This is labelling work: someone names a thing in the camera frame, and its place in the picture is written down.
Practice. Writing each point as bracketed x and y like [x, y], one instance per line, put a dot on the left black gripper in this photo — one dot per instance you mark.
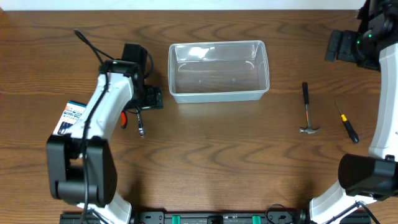
[152, 98]

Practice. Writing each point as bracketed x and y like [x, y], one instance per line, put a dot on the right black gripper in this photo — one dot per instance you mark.
[334, 45]

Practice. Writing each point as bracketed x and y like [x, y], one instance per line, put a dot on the red handled pliers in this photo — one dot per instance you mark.
[124, 119]

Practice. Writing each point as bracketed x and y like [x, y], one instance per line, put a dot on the silver wrench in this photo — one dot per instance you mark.
[140, 123]

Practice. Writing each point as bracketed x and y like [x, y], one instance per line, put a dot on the clear plastic container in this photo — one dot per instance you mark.
[211, 72]

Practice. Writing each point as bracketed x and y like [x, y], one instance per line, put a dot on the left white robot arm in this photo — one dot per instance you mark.
[80, 164]

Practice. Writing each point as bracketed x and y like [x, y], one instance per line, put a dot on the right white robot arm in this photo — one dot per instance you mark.
[363, 180]

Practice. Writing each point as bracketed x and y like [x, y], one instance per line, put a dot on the blue white product box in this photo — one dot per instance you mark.
[72, 112]

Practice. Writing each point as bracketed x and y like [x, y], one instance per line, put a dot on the small claw hammer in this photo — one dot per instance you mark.
[309, 129]

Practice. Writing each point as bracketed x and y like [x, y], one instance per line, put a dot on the black yellow screwdriver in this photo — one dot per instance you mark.
[349, 129]

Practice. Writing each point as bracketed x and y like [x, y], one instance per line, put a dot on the black mounting rail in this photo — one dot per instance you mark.
[218, 218]

